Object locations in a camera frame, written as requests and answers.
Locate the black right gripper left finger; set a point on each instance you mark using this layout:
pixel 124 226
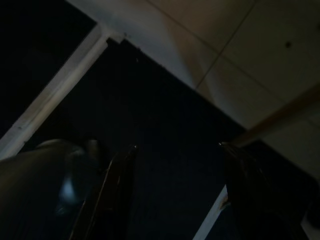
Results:
pixel 110 200

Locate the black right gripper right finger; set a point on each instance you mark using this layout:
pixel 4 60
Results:
pixel 255 205

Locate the dark robot leg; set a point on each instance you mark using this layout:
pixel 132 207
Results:
pixel 30 187

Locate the black floor mat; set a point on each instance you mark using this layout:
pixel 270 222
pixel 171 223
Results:
pixel 162 112
pixel 30 62

